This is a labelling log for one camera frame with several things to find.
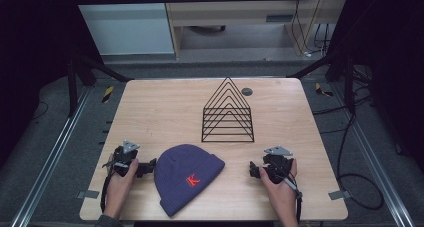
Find aluminium floor rail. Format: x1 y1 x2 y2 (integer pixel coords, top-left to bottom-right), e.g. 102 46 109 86
333 82 417 227
9 86 92 227

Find yellow black hazard tape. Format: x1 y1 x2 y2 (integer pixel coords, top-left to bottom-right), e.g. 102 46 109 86
101 85 115 104
314 82 334 98

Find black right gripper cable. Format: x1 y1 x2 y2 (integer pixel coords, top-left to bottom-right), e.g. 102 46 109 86
278 174 304 224

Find person's right hand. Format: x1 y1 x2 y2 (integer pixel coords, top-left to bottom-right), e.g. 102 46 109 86
259 158 298 205

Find grey tape strip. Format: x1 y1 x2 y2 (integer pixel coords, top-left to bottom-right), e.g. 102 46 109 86
76 190 101 200
327 189 352 202

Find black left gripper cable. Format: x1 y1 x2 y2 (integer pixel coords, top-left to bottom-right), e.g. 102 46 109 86
100 161 118 214

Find black curtain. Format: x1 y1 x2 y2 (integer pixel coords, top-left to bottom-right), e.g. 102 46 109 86
328 0 424 175
0 0 104 170

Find black floor cable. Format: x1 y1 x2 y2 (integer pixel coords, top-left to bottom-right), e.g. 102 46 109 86
312 65 385 211

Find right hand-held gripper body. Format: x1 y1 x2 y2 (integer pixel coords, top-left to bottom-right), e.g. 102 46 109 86
262 145 295 185

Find white cabinet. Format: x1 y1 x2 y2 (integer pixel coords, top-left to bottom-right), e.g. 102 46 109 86
69 0 176 57

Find black metal stand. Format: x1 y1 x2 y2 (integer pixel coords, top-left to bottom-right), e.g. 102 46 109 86
286 51 357 115
65 50 134 119

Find person's left hand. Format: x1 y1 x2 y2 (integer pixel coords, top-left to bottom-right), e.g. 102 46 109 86
106 153 140 202

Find light wooden office desk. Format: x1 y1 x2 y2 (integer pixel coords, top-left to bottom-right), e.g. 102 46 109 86
161 0 352 60

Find black wire triangle rack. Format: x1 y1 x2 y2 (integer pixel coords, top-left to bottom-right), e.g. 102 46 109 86
201 76 255 144

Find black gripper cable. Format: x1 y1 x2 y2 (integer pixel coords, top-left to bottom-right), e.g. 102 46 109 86
278 174 304 224
100 161 118 214

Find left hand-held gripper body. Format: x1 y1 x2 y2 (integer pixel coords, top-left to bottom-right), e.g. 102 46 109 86
112 139 141 178

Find purple knit beanie hat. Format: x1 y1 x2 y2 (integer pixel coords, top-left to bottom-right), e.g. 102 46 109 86
153 143 226 218

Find hanging desk cables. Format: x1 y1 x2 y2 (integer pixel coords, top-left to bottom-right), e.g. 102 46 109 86
290 0 332 59

